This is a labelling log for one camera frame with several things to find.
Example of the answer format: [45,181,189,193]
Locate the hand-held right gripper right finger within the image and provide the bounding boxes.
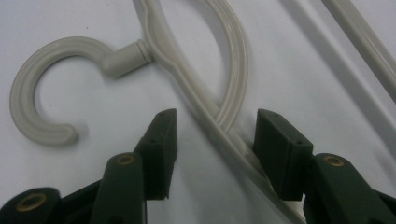
[253,108,315,202]

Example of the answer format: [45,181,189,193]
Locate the grey plastic clothes hanger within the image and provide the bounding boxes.
[8,0,396,224]

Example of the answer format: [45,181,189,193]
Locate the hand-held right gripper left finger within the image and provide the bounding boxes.
[133,107,178,201]

